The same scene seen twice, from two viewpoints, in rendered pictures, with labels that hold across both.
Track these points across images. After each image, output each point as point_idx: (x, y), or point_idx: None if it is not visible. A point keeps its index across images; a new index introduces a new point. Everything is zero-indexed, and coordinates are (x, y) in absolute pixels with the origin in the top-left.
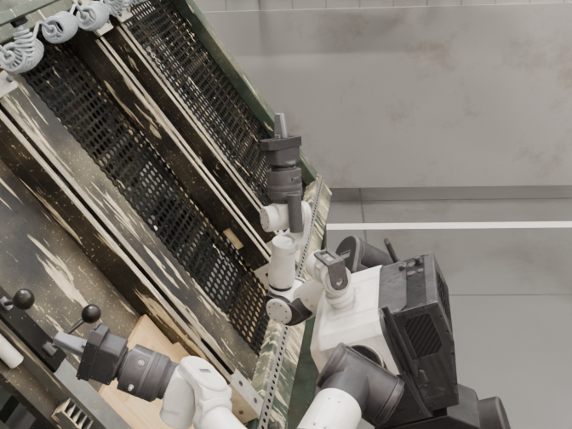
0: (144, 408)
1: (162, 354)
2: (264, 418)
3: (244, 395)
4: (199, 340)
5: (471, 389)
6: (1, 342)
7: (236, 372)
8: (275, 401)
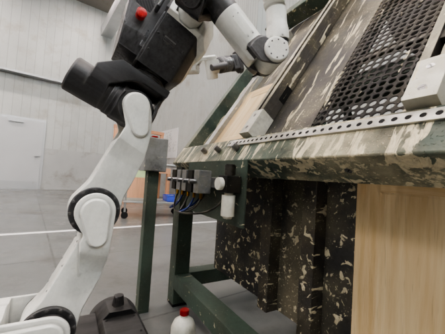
0: (249, 103)
1: (221, 56)
2: (242, 141)
3: (248, 120)
4: (272, 87)
5: (99, 61)
6: None
7: (260, 109)
8: (254, 146)
